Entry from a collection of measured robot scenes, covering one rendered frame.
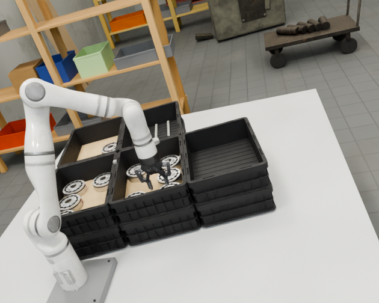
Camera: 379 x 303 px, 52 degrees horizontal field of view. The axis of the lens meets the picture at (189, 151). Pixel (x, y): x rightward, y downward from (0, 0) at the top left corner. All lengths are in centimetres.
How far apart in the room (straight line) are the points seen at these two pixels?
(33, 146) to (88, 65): 246
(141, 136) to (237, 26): 505
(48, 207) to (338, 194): 105
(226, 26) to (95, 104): 508
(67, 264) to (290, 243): 77
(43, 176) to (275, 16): 541
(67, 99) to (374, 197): 197
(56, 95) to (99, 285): 67
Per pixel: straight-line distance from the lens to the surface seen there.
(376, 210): 259
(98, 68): 371
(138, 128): 135
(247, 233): 149
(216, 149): 176
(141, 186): 168
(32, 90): 130
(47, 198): 133
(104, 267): 154
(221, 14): 624
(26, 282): 174
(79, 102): 131
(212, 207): 148
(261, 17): 633
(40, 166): 131
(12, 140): 438
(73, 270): 147
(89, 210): 150
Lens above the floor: 172
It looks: 29 degrees down
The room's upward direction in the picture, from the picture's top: 17 degrees counter-clockwise
